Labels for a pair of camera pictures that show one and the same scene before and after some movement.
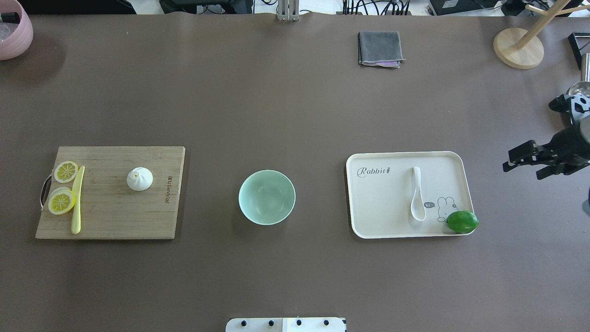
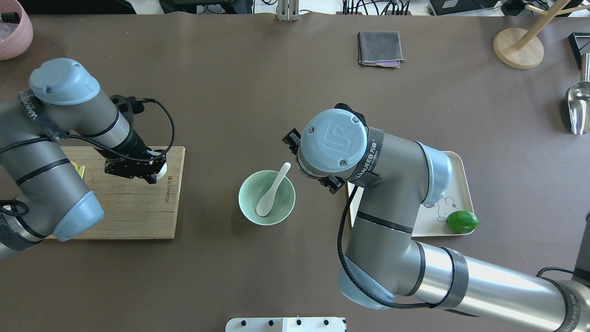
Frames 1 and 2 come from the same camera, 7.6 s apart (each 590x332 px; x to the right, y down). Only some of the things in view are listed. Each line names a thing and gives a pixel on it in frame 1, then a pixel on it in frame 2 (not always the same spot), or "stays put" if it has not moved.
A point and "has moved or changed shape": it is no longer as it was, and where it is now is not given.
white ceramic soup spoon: x=418 y=207 has moved or changed shape
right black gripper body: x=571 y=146 to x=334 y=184
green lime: x=462 y=222 stays put
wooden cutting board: x=109 y=208 stays put
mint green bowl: x=267 y=197 stays put
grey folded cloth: x=380 y=48 stays put
